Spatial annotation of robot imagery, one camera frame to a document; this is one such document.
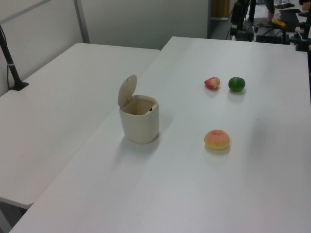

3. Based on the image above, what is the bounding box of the black vertical pole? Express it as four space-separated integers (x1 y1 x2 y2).
248 0 256 26

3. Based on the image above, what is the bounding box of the black clamp stand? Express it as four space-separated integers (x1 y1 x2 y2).
288 21 311 51

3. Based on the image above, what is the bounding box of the red strawberry toy fruit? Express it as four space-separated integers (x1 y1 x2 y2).
204 77 221 90

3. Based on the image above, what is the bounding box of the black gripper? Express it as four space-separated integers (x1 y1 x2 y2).
230 2 248 37

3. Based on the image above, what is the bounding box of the black equipment box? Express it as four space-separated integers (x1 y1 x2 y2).
236 20 254 42

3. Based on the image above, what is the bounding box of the cream plastic garbage bin body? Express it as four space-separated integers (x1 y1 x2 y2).
119 95 160 145

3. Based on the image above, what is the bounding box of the green lime toy fruit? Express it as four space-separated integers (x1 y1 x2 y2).
228 77 246 93

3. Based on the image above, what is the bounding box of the orange yellow peach toy fruit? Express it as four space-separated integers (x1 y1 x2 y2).
204 129 231 150

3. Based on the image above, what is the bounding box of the yellow object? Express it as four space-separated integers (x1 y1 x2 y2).
271 17 286 27

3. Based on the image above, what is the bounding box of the cream garbage bin lid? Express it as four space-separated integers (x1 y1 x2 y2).
118 74 138 107

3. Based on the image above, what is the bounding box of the black desk tray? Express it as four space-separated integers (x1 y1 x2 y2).
278 8 302 32

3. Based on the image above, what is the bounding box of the grey partition post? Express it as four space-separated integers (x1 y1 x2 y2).
73 0 91 45

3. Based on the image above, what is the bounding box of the brown wooden board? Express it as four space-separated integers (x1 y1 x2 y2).
210 0 230 18

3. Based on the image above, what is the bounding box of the black camera stand pole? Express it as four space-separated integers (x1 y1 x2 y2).
0 24 29 91

